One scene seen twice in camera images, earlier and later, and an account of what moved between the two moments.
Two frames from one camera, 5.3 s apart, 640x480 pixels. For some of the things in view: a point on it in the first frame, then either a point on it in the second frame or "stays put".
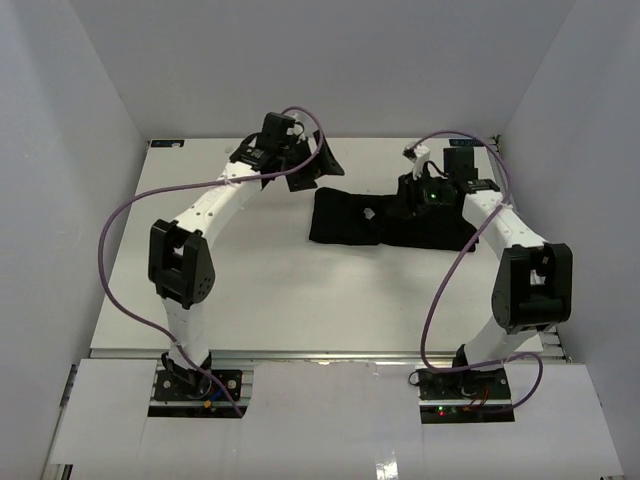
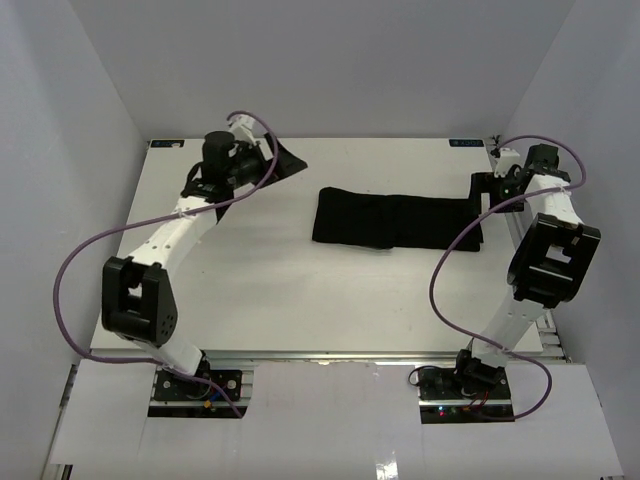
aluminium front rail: x=344 y=356 stays put
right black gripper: x=408 y=191 to x=481 y=183
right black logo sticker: x=465 y=142 stays put
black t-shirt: x=380 y=219 stays put
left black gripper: x=323 y=163 to x=286 y=165
